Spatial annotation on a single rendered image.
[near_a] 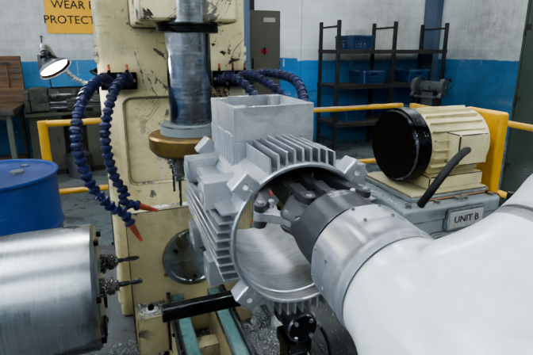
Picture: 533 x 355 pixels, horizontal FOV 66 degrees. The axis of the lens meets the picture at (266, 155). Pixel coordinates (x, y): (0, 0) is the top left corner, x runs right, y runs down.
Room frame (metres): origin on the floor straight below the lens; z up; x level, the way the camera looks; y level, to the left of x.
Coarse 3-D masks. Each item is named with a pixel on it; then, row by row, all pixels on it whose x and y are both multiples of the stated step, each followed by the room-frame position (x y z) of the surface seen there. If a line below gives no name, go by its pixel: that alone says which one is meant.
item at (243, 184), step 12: (204, 144) 0.55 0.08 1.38; (348, 156) 0.44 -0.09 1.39; (240, 168) 0.40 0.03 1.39; (348, 168) 0.42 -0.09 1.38; (360, 168) 0.42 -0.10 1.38; (240, 180) 0.38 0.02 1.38; (252, 180) 0.38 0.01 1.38; (360, 180) 0.42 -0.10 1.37; (240, 192) 0.38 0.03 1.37; (252, 192) 0.38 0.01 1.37; (240, 288) 0.38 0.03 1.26; (240, 300) 0.38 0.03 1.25; (252, 300) 0.38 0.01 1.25
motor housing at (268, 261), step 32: (224, 160) 0.50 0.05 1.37; (256, 160) 0.43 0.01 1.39; (288, 160) 0.41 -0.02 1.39; (320, 160) 0.42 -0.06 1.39; (192, 192) 0.52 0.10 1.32; (256, 192) 0.38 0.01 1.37; (224, 224) 0.39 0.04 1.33; (224, 256) 0.37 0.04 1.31; (256, 256) 0.49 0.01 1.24; (288, 256) 0.49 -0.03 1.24; (256, 288) 0.39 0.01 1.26; (288, 288) 0.42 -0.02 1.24
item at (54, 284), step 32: (0, 256) 0.65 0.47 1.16; (32, 256) 0.66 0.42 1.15; (64, 256) 0.67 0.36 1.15; (96, 256) 0.71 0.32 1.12; (0, 288) 0.61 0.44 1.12; (32, 288) 0.62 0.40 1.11; (64, 288) 0.63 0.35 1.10; (96, 288) 0.67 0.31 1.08; (0, 320) 0.59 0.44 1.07; (32, 320) 0.60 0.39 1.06; (64, 320) 0.61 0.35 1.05; (96, 320) 0.63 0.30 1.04; (0, 352) 0.58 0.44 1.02; (32, 352) 0.60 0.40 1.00; (64, 352) 0.63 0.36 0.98
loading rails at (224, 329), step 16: (208, 288) 0.92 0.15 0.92; (224, 288) 0.91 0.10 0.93; (176, 320) 0.79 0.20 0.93; (224, 320) 0.80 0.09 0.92; (240, 320) 0.79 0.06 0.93; (176, 336) 0.73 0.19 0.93; (192, 336) 0.75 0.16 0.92; (208, 336) 0.84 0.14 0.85; (224, 336) 0.76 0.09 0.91; (240, 336) 0.75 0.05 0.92; (176, 352) 0.75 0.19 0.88; (192, 352) 0.70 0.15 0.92; (208, 352) 0.81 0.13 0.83; (224, 352) 0.77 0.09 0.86; (240, 352) 0.70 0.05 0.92; (256, 352) 0.69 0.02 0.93
